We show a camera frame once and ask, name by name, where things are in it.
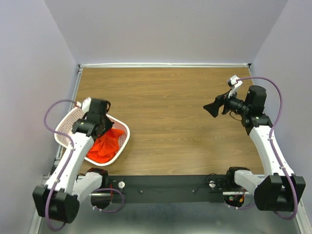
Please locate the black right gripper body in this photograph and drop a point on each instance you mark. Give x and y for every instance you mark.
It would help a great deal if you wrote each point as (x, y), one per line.
(234, 105)

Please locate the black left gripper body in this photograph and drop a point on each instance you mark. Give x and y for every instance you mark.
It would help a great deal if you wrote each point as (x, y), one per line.
(107, 123)

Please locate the orange t shirt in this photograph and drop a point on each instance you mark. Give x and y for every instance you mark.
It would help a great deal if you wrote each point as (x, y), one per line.
(105, 147)

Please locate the white perforated plastic basket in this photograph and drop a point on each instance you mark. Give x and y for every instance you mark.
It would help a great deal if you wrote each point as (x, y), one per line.
(65, 126)

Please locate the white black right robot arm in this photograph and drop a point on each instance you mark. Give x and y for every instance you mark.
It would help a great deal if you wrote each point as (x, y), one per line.
(280, 190)

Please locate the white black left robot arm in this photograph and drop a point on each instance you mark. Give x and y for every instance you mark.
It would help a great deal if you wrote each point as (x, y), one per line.
(61, 195)

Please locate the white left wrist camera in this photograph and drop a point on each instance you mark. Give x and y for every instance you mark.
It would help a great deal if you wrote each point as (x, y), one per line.
(85, 105)

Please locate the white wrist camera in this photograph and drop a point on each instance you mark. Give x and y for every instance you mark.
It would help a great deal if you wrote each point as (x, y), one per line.
(85, 105)
(234, 83)

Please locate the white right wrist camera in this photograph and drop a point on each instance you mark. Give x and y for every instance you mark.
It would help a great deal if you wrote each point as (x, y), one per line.
(234, 83)

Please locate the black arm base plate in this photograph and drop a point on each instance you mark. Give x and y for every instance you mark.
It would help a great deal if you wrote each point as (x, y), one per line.
(132, 189)

